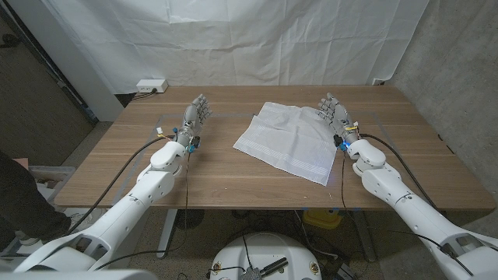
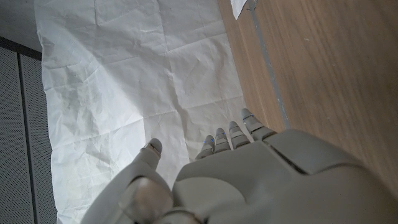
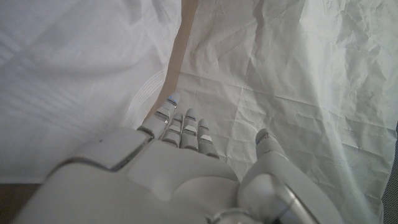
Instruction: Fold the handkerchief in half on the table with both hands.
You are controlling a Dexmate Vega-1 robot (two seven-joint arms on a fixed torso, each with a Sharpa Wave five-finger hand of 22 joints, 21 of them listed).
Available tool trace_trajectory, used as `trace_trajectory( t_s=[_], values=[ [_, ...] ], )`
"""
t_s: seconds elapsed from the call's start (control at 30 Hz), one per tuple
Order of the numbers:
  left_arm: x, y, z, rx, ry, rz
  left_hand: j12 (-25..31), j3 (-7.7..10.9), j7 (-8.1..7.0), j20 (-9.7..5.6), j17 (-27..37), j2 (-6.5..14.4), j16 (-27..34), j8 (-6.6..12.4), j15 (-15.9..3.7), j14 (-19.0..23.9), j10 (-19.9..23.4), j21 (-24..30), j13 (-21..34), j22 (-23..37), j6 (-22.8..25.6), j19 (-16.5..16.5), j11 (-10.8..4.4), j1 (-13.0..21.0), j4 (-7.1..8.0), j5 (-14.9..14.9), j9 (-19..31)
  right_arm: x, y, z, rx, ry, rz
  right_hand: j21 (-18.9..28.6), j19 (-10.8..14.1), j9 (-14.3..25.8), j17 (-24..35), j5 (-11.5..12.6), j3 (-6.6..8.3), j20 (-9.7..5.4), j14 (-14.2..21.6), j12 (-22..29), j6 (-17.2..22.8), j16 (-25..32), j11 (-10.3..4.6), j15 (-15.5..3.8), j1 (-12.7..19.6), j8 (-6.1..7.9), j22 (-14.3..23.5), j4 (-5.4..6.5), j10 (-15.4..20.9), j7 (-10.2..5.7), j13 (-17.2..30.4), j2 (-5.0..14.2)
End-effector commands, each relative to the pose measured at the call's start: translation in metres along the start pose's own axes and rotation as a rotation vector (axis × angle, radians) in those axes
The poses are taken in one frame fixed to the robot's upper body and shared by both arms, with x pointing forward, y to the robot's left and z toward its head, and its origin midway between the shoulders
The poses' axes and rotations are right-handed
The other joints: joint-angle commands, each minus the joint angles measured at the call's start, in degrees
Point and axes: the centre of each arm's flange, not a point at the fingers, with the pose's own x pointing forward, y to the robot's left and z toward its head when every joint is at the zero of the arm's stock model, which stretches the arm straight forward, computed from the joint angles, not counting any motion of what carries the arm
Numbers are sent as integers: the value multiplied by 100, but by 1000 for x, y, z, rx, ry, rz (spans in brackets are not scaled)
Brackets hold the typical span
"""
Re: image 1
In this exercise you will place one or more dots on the clear plastic bin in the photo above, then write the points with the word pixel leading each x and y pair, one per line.
pixel 54 173

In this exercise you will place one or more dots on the black tool on base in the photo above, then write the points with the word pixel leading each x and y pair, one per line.
pixel 272 266

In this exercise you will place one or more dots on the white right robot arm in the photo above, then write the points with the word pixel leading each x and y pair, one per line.
pixel 412 210

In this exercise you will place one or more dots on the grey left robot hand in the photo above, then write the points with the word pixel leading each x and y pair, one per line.
pixel 191 118

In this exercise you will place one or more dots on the white backdrop sheet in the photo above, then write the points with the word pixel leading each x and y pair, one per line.
pixel 233 39

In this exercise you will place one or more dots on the person in black clothes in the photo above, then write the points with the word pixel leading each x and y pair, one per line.
pixel 23 202

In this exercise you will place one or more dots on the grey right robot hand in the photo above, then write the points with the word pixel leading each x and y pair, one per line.
pixel 341 116

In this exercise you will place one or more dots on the white striped handkerchief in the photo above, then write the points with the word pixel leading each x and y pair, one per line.
pixel 288 140

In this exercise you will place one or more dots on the white robot torso base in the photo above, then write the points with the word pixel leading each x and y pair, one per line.
pixel 268 249

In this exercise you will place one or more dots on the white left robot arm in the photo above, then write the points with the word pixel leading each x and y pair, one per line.
pixel 128 202

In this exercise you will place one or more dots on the black round fan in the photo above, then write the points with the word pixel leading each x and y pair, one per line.
pixel 190 218

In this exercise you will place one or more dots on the white table leg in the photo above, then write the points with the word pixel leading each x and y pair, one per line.
pixel 167 233

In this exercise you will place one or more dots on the white power strip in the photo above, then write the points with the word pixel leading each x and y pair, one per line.
pixel 151 85

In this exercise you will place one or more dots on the yellow object under table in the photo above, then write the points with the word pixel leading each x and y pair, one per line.
pixel 322 219

